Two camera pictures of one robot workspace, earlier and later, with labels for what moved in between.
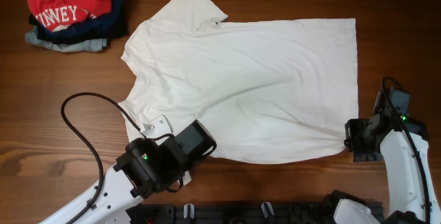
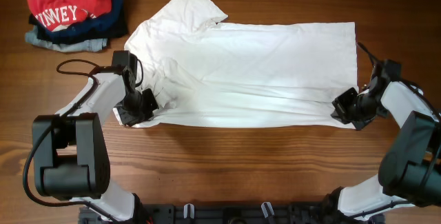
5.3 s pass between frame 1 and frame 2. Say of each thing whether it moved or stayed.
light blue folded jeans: stayed
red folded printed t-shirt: stayed
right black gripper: moved
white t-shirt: moved
